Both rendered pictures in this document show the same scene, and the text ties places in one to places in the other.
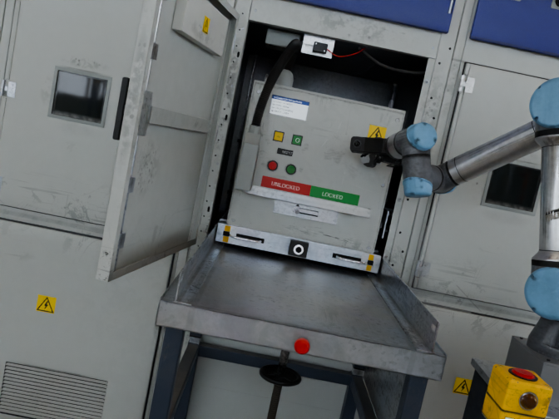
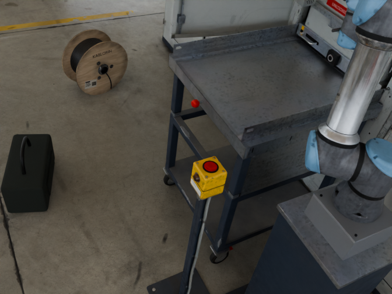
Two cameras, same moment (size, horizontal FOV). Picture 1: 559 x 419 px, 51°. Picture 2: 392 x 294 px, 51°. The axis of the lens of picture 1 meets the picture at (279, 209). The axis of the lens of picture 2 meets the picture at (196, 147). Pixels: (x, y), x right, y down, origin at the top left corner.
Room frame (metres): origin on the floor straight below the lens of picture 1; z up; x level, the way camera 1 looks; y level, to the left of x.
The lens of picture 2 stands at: (0.49, -1.18, 1.80)
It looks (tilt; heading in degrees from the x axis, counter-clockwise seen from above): 44 degrees down; 57
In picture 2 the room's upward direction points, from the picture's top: 9 degrees clockwise
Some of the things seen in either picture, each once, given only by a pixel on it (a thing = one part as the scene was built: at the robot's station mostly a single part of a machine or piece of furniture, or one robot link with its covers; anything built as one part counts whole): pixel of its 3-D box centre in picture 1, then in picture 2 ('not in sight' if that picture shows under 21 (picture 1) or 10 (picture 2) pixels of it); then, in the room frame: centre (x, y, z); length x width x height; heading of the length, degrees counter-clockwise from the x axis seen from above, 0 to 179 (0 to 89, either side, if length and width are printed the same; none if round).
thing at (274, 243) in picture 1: (298, 247); (338, 56); (1.88, -0.08, 0.89); 0.54 x 0.05 x 0.06; 91
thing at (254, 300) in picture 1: (296, 297); (271, 84); (1.53, -0.09, 0.82); 0.68 x 0.62 x 0.06; 1
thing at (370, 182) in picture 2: not in sight; (375, 165); (1.39, -0.74, 1.02); 0.13 x 0.12 x 0.14; 139
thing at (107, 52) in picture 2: not in sight; (95, 62); (1.12, 1.19, 0.20); 0.40 x 0.22 x 0.40; 16
